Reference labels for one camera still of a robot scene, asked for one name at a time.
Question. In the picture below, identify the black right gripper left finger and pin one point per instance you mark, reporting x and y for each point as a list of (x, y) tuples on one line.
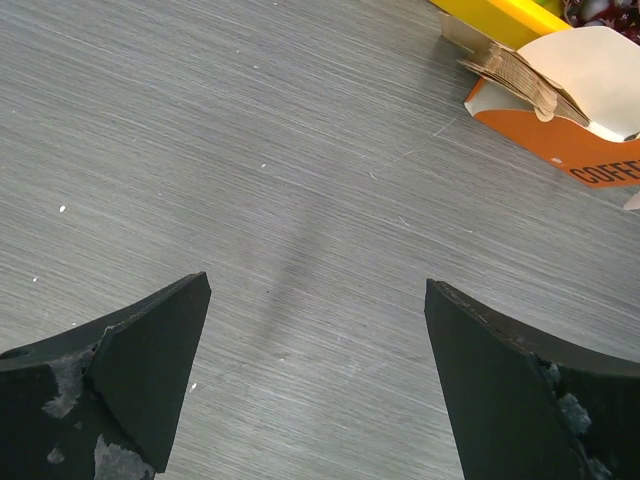
[(103, 399)]

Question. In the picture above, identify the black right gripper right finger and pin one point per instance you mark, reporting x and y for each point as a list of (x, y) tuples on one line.
[(524, 404)]

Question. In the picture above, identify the orange coffee filter box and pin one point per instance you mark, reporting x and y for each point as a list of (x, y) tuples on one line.
[(599, 69)]

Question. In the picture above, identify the stack of brown filters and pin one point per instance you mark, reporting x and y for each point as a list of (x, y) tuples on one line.
[(505, 67)]

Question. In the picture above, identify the yellow plastic fruit tray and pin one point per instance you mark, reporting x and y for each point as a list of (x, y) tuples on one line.
[(513, 23)]

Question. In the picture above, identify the dark purple grape bunch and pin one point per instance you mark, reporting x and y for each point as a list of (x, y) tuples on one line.
[(619, 15)]

